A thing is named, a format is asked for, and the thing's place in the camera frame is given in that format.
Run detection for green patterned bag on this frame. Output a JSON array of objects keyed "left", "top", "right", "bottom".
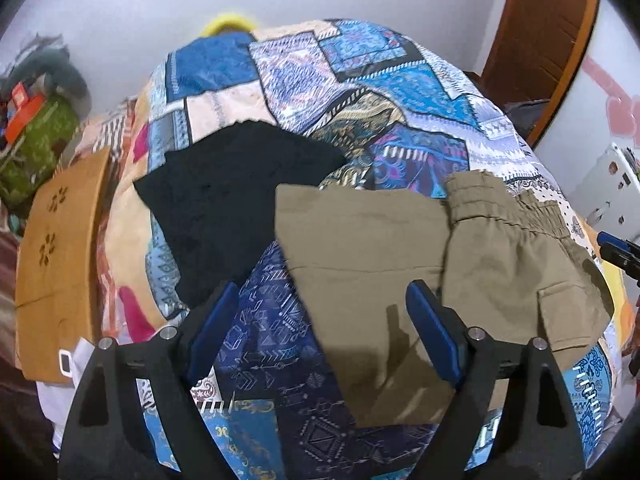
[{"left": 1, "top": 96, "right": 79, "bottom": 211}]

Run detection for wooden carved board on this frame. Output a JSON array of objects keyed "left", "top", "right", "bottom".
[{"left": 15, "top": 148, "right": 111, "bottom": 385}]

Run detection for orange yellow blanket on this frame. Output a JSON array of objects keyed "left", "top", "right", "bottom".
[{"left": 578, "top": 218, "right": 636, "bottom": 356}]

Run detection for grey neck pillow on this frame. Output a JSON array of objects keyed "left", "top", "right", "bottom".
[{"left": 1, "top": 48, "right": 92, "bottom": 117}]

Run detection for black folded garment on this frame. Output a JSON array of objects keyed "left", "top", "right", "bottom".
[{"left": 134, "top": 120, "right": 346, "bottom": 308}]

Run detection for khaki olive pants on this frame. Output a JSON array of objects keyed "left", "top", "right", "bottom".
[{"left": 274, "top": 170, "right": 614, "bottom": 428}]

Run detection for white cloth pile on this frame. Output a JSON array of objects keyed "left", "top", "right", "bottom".
[{"left": 36, "top": 338, "right": 94, "bottom": 458}]

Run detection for yellow pillow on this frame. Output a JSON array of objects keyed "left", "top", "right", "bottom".
[{"left": 200, "top": 12, "right": 257, "bottom": 38}]

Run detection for wooden door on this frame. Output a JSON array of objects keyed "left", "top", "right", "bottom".
[{"left": 480, "top": 0, "right": 600, "bottom": 146}]

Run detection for orange box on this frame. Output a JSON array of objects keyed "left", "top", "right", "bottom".
[{"left": 4, "top": 82, "right": 46, "bottom": 144}]

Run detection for white appliance with stickers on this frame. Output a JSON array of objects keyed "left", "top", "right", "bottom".
[{"left": 568, "top": 143, "right": 640, "bottom": 244}]

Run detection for blue patchwork bed quilt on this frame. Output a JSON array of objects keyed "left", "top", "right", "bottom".
[{"left": 96, "top": 20, "right": 588, "bottom": 479}]

